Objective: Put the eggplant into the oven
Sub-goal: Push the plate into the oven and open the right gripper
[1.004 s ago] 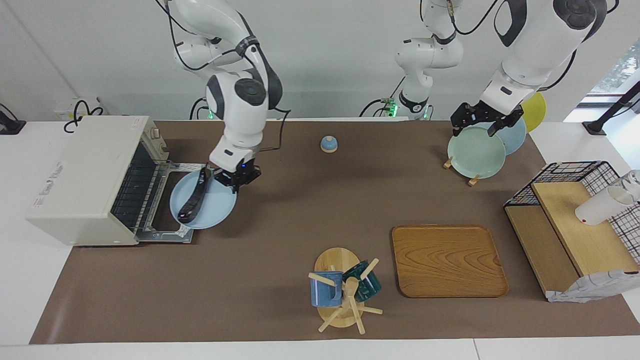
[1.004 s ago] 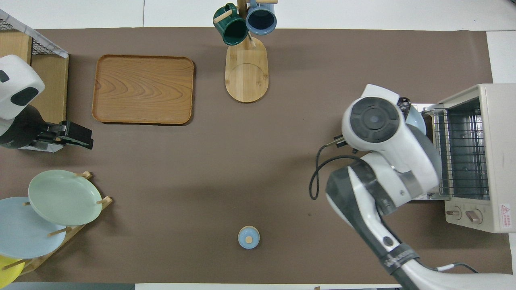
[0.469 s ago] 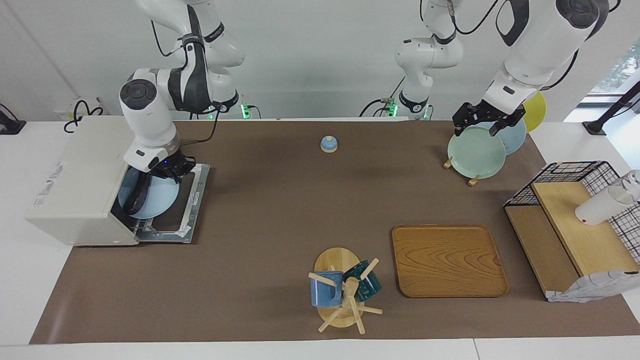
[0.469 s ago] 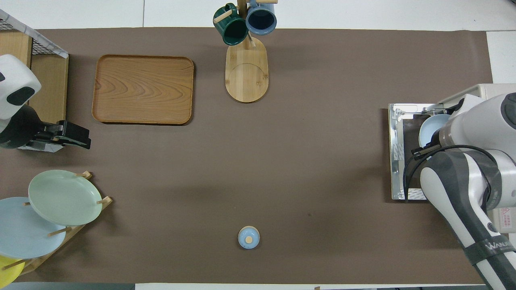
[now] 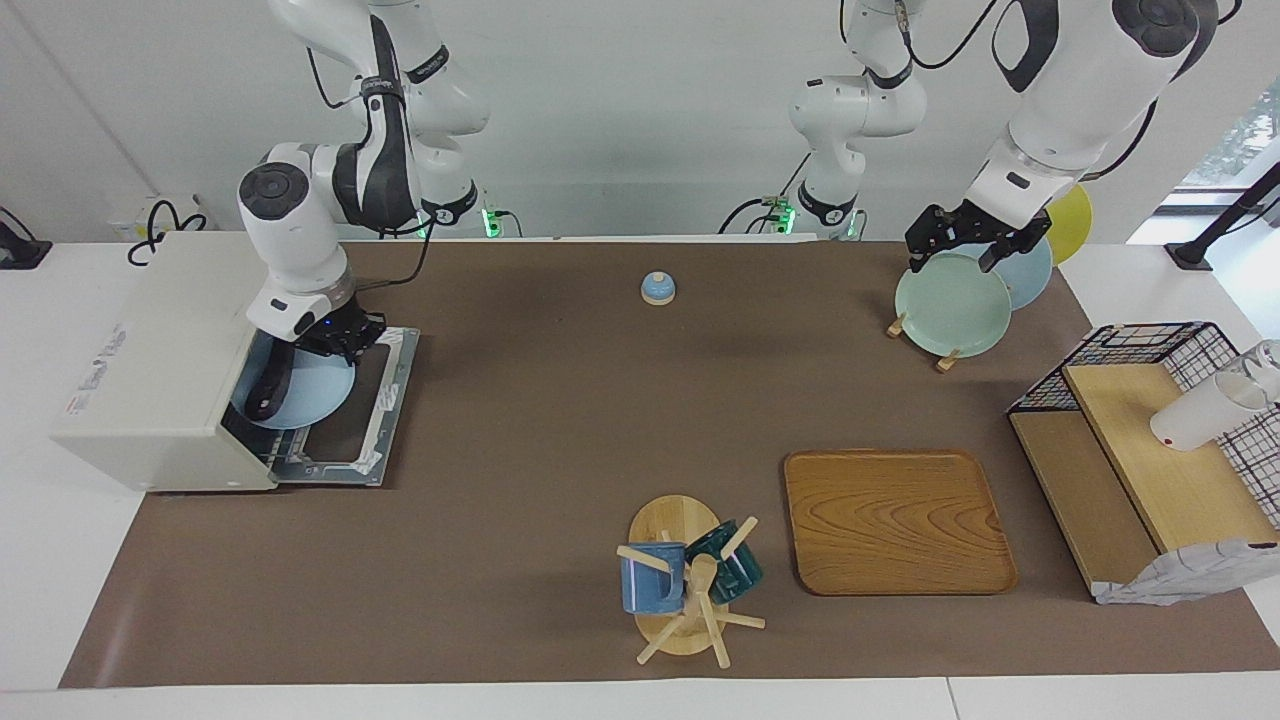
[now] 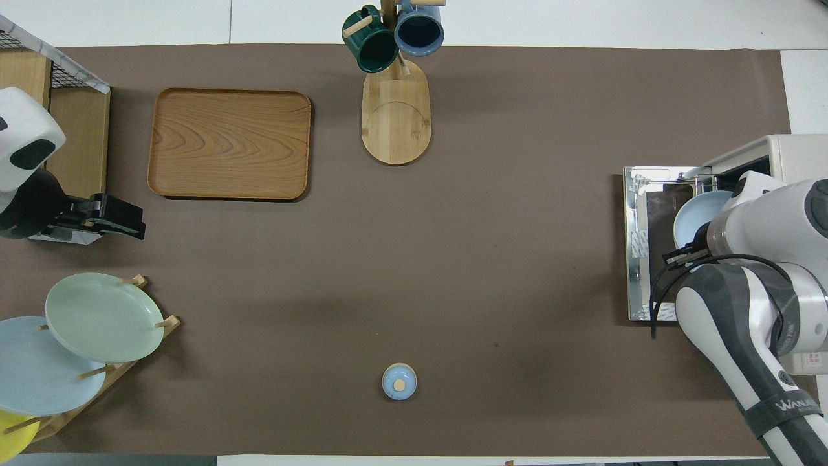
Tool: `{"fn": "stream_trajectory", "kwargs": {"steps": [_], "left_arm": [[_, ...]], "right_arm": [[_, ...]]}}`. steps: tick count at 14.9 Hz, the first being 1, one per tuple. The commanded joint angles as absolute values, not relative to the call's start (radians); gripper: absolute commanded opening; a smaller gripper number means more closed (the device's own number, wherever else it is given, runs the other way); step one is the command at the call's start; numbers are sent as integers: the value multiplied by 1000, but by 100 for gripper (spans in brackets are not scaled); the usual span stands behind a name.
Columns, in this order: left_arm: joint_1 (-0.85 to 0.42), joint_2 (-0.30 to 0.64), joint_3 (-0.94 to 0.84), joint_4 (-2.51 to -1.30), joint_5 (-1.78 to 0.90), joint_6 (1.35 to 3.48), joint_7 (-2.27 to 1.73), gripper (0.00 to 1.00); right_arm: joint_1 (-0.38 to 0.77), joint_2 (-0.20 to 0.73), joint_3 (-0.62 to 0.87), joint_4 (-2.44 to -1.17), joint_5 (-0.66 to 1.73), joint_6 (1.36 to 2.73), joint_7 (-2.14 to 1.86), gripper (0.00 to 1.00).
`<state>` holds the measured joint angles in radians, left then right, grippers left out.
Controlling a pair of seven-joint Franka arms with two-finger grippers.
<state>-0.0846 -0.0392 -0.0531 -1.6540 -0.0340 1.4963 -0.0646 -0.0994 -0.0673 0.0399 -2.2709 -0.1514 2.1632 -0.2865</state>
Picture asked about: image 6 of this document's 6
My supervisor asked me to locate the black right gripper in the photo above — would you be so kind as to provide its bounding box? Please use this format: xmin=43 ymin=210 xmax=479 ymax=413
xmin=662 ymin=239 xmax=713 ymax=270

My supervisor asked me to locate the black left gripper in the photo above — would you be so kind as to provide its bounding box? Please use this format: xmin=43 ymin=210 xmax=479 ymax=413
xmin=45 ymin=193 xmax=147 ymax=242

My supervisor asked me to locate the beige toaster oven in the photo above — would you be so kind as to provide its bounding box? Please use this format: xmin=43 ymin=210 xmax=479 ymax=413
xmin=622 ymin=133 xmax=828 ymax=377

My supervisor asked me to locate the marble patterned panel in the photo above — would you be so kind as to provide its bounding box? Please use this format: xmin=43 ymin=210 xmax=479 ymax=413
xmin=28 ymin=229 xmax=104 ymax=246
xmin=0 ymin=14 xmax=110 ymax=95

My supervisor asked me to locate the wooden shelf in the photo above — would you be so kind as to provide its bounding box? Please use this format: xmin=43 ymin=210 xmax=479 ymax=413
xmin=0 ymin=49 xmax=111 ymax=234

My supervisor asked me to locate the pale green plate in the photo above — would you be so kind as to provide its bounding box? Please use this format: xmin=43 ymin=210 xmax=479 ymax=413
xmin=45 ymin=272 xmax=166 ymax=364

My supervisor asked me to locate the rectangular wooden tray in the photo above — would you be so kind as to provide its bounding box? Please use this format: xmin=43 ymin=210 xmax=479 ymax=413
xmin=147 ymin=87 xmax=312 ymax=202

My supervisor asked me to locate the wooden plate rack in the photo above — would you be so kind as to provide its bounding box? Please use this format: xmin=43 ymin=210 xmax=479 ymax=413
xmin=26 ymin=274 xmax=181 ymax=445

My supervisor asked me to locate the light blue racked plate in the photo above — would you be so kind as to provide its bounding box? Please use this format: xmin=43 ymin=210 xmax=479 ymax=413
xmin=0 ymin=316 xmax=108 ymax=417

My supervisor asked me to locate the brown table mat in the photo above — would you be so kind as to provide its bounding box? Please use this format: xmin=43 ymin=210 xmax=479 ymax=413
xmin=0 ymin=43 xmax=826 ymax=458

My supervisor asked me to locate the yellow plate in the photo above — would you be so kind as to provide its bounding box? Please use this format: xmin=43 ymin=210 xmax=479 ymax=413
xmin=0 ymin=408 xmax=41 ymax=458

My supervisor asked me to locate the wooden mug tree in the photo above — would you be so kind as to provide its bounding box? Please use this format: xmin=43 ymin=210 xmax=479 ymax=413
xmin=343 ymin=0 xmax=447 ymax=166

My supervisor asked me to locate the dark green mug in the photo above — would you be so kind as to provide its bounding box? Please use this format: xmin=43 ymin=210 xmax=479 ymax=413
xmin=342 ymin=5 xmax=400 ymax=74

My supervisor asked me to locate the small blue jar wooden lid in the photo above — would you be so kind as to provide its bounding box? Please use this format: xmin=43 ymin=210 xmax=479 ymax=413
xmin=382 ymin=362 xmax=418 ymax=401

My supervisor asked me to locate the blue mug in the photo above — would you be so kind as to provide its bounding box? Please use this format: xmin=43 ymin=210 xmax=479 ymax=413
xmin=394 ymin=0 xmax=446 ymax=57

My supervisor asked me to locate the black wire basket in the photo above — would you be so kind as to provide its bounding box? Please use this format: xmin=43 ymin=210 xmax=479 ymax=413
xmin=0 ymin=29 xmax=88 ymax=90

